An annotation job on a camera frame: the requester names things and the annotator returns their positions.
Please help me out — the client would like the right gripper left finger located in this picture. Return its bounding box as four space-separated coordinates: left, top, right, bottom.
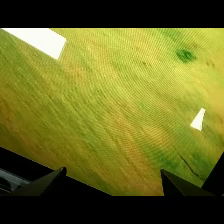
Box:
13 166 68 197

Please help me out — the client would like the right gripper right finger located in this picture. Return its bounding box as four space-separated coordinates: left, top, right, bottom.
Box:
160 168 214 197

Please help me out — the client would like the silver frame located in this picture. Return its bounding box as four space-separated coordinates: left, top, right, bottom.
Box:
0 167 32 194

